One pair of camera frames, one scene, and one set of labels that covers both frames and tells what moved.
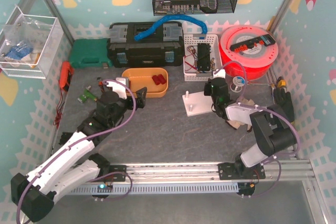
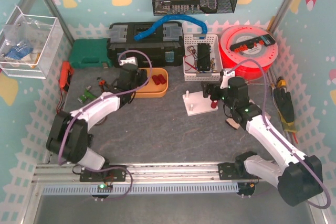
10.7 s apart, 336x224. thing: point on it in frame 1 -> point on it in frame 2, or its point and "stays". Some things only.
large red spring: (161, 79) stays
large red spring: (156, 80) stays
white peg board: (197, 103) stays
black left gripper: (133, 102) -> (142, 76)
